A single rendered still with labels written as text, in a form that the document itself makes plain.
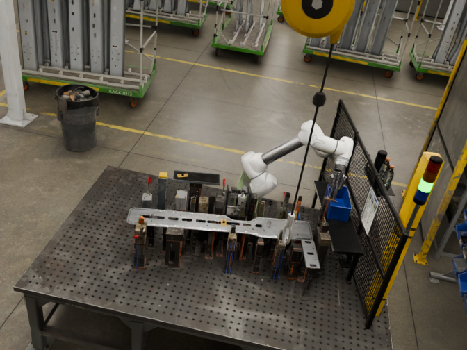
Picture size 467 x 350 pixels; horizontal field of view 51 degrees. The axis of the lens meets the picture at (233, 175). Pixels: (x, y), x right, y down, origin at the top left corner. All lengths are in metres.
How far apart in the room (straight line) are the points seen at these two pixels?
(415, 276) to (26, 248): 3.79
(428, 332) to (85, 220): 3.11
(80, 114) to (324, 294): 3.62
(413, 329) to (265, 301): 1.68
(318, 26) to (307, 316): 2.76
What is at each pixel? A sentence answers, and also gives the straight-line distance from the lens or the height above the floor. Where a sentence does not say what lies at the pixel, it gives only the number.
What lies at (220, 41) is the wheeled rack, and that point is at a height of 0.28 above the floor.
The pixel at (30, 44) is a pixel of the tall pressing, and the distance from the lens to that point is 7.71.
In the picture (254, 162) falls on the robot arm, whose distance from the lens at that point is 4.14.
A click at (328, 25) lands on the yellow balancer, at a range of 1.04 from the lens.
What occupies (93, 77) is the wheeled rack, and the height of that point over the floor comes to 0.28.
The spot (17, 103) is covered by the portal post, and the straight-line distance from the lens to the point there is 6.93.
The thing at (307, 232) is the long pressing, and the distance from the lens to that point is 3.74.
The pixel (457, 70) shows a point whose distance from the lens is 5.75.
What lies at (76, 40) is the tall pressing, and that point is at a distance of 7.69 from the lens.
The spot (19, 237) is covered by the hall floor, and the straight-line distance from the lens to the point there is 5.13.
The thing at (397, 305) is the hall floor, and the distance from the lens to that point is 4.93.
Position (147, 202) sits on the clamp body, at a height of 1.04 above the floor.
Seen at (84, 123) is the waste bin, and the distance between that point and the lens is 6.11.
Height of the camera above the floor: 3.30
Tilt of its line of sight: 33 degrees down
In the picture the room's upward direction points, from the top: 8 degrees clockwise
